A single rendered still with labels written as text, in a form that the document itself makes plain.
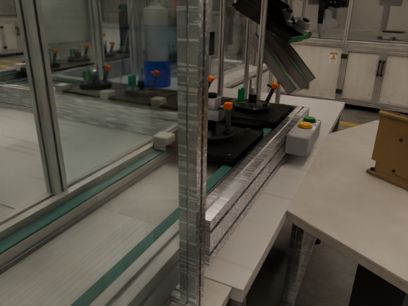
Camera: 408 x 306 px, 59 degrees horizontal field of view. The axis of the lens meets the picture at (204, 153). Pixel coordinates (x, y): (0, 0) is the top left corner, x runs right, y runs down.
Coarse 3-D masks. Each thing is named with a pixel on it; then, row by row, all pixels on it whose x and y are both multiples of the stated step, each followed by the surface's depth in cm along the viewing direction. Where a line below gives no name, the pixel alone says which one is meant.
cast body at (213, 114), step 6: (210, 96) 98; (216, 96) 98; (210, 102) 98; (216, 102) 98; (210, 108) 98; (216, 108) 99; (210, 114) 99; (216, 114) 98; (222, 114) 100; (216, 120) 99
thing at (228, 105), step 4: (224, 104) 97; (228, 104) 97; (232, 104) 98; (220, 108) 99; (224, 108) 98; (228, 108) 97; (228, 112) 98; (228, 116) 98; (228, 120) 99; (228, 124) 99; (228, 128) 100
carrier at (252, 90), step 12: (240, 96) 130; (252, 96) 129; (240, 108) 126; (252, 108) 125; (264, 108) 126; (276, 108) 133; (288, 108) 133; (240, 120) 122; (252, 120) 120; (264, 120) 119; (276, 120) 119
